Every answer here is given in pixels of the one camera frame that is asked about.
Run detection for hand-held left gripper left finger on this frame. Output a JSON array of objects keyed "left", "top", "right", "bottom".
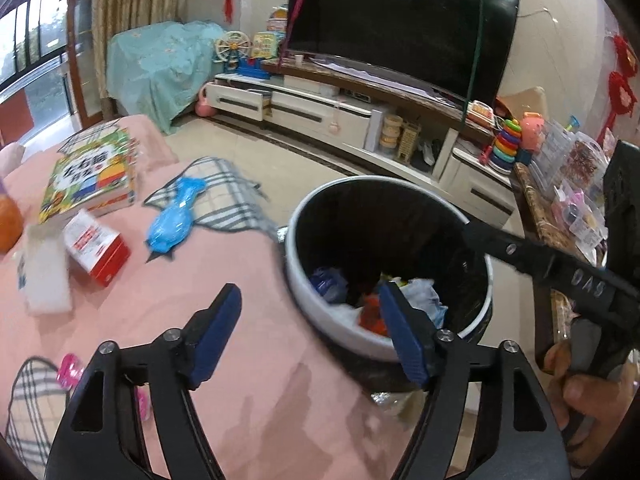
[{"left": 45, "top": 282, "right": 243, "bottom": 480}]

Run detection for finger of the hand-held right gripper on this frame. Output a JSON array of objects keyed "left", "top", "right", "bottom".
[
  {"left": 462, "top": 217, "right": 556, "bottom": 281},
  {"left": 602, "top": 139, "right": 640, "bottom": 266}
]

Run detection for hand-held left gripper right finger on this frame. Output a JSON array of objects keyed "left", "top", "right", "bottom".
[{"left": 377, "top": 280, "right": 573, "bottom": 480}]

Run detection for red snack packet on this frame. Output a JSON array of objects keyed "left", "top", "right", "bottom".
[{"left": 357, "top": 294, "right": 396, "bottom": 336}]

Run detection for white plastic bag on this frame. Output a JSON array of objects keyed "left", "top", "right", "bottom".
[{"left": 400, "top": 277, "right": 448, "bottom": 328}]

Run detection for white bin with black bag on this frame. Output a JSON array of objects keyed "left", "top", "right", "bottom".
[{"left": 277, "top": 175, "right": 496, "bottom": 396}]

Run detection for blue snack wrapper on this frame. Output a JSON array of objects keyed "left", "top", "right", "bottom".
[{"left": 309, "top": 266, "right": 348, "bottom": 306}]

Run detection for red and white carton box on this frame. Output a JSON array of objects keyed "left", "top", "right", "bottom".
[{"left": 62, "top": 210, "right": 132, "bottom": 288}]

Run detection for person's right hand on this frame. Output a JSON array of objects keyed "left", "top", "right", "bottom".
[{"left": 541, "top": 341, "right": 638, "bottom": 468}]

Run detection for clear plastic craft boxes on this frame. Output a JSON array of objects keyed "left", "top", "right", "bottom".
[{"left": 530, "top": 120, "right": 613, "bottom": 261}]

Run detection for pink blanket with plaid hearts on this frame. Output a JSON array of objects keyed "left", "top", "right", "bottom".
[{"left": 0, "top": 115, "right": 436, "bottom": 480}]

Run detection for rainbow stacking rings toy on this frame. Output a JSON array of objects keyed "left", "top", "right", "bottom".
[{"left": 487, "top": 119, "right": 522, "bottom": 173}]

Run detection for pink toy bucket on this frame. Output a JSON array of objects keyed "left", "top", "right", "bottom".
[{"left": 517, "top": 112, "right": 547, "bottom": 153}]

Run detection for blue plastic wrapper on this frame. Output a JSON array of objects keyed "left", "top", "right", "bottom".
[{"left": 146, "top": 176, "right": 207, "bottom": 256}]

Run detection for toy cash register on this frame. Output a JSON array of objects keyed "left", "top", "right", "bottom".
[{"left": 467, "top": 100, "right": 496, "bottom": 126}]

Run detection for cream round containers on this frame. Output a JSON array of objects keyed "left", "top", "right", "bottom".
[{"left": 380, "top": 114, "right": 403, "bottom": 157}]

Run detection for colourful children's book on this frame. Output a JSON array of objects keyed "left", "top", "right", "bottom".
[{"left": 39, "top": 119, "right": 140, "bottom": 225}]

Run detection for white television cabinet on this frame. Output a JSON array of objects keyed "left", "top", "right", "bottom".
[{"left": 205, "top": 57, "right": 521, "bottom": 231}]

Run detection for orange-red round fruit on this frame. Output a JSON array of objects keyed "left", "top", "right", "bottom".
[{"left": 0, "top": 195, "right": 25, "bottom": 255}]

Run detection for pink toy kettle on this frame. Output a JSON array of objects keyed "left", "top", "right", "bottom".
[{"left": 196, "top": 85, "right": 217, "bottom": 118}]

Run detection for black flat television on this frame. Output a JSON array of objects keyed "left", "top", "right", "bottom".
[{"left": 286, "top": 0, "right": 522, "bottom": 111}]

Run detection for teal cloth covered furniture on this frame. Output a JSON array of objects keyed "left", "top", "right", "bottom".
[{"left": 107, "top": 21, "right": 231, "bottom": 136}]

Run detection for blue toy base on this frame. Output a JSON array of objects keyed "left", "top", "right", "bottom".
[{"left": 237, "top": 55, "right": 271, "bottom": 80}]

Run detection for white ferris wheel toy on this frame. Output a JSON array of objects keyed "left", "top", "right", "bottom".
[{"left": 214, "top": 31, "right": 256, "bottom": 75}]

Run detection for colourful toy house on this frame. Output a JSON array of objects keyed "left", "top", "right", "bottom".
[{"left": 251, "top": 31, "right": 281, "bottom": 59}]

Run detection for beige patterned curtain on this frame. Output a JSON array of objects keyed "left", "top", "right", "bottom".
[{"left": 92, "top": 0, "right": 188, "bottom": 101}]

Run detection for wooden framed glass door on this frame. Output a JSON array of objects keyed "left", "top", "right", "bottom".
[{"left": 0, "top": 0, "right": 101, "bottom": 151}]

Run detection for red wall hanging decoration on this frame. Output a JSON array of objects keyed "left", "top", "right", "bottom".
[{"left": 607, "top": 35, "right": 640, "bottom": 128}]

